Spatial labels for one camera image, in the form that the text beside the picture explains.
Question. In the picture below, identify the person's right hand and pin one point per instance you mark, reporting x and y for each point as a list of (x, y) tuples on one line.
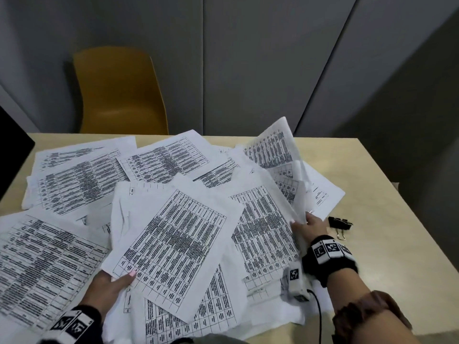
[(312, 229)]

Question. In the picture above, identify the stack of printed paper sheets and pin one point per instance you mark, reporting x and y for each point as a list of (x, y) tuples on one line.
[(71, 182)]

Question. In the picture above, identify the brown scrunchie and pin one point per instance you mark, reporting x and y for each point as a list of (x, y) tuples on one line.
[(365, 308)]

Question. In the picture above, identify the person's grey clothing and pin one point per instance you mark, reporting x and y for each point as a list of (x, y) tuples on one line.
[(211, 340)]

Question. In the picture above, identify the black computer tower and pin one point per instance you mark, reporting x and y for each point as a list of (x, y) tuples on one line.
[(14, 154)]

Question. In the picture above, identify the black binder clip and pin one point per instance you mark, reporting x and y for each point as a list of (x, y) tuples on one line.
[(339, 222)]

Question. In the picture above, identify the white paper sheet with table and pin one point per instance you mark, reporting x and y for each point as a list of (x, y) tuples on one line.
[(172, 243)]

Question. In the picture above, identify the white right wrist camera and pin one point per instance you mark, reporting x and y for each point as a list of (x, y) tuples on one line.
[(296, 279)]

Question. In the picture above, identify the yellow plastic chair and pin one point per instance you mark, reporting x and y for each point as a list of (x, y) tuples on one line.
[(118, 89)]

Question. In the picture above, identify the person's right forearm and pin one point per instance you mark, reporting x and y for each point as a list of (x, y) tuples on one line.
[(348, 286)]

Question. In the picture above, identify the person's left hand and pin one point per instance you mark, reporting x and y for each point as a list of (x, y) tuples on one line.
[(104, 293)]

